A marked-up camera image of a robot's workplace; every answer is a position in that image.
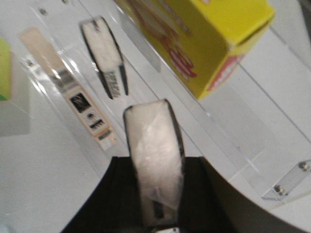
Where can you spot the beige labelled pack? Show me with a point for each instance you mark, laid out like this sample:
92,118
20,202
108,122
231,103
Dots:
82,104

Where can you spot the right clear acrylic shelf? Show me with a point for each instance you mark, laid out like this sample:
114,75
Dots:
240,128

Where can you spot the yellow nabati wafer box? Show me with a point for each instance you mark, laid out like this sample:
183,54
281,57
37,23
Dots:
202,41

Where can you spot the green packet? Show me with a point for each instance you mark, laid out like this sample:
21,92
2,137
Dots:
5,70

